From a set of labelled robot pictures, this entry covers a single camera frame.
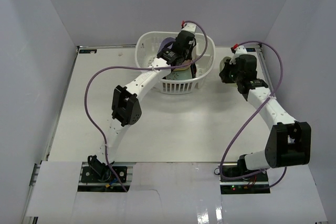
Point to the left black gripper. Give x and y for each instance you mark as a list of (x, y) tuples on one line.
[(191, 57)]

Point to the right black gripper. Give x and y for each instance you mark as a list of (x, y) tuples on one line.
[(236, 62)]

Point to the cream square panda plate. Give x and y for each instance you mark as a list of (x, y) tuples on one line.
[(183, 66)]

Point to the green square panda plate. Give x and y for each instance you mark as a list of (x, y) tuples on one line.
[(227, 71)]

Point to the light teal speckled plate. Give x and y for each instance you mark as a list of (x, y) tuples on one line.
[(179, 75)]

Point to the lavender square plate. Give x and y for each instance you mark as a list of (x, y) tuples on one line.
[(166, 41)]

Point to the dark blue leaf plate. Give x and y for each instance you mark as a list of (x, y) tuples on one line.
[(193, 69)]

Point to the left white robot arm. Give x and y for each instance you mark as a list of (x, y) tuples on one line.
[(126, 109)]

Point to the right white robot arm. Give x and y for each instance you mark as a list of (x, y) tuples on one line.
[(289, 141)]

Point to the white plastic dish basket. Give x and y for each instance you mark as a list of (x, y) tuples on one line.
[(146, 50)]

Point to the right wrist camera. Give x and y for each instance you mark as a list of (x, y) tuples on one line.
[(238, 50)]

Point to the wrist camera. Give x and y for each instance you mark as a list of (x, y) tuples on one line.
[(238, 50), (189, 27)]

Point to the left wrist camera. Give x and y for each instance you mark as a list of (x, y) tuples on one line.
[(189, 27)]

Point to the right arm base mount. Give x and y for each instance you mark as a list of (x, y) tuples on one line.
[(256, 184)]

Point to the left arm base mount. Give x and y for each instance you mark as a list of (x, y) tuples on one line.
[(97, 177)]

